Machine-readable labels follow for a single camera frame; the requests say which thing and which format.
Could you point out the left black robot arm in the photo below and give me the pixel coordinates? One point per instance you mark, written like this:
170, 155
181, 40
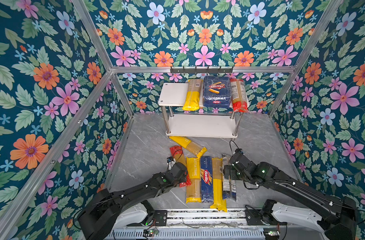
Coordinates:
98, 217

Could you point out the yellow spaghetti bag upright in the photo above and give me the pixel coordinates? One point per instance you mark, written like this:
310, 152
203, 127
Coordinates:
193, 194

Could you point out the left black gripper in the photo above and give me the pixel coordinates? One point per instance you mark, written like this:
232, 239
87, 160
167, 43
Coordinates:
184, 174

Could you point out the blue Barilla spaghetti box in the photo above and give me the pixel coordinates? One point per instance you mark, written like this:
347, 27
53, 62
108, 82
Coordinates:
206, 179

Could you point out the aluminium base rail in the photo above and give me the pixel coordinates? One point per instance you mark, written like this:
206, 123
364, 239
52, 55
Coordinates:
210, 224

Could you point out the yellow spaghetti bag top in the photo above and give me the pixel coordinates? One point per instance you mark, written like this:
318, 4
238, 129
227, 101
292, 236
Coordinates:
190, 145

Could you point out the clear spaghetti bag label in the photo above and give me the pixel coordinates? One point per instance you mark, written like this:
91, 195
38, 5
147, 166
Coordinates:
228, 184

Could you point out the red spaghetti bag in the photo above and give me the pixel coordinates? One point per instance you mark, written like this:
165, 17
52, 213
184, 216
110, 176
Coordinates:
178, 150

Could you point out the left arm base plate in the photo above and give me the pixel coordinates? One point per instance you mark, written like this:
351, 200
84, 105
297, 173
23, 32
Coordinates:
157, 218

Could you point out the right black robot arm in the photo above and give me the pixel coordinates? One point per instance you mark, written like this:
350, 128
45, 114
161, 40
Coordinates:
335, 218

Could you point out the red-edged spaghetti bag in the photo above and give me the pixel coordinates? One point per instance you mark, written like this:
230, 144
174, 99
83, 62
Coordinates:
238, 94

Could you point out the yellow spaghetti bag long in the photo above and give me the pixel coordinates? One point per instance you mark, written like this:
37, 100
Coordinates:
218, 202

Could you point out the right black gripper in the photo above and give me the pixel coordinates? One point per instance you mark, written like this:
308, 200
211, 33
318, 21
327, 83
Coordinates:
232, 170

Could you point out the metal hook rail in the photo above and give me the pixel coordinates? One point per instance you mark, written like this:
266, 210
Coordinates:
201, 70

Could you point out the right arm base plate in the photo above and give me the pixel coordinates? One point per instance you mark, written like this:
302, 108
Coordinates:
256, 217

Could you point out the white two-tier shelf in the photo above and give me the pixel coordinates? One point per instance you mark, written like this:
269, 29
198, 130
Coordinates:
194, 125

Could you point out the blue Barilla pasta bag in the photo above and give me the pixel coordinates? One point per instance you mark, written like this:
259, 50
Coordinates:
216, 92

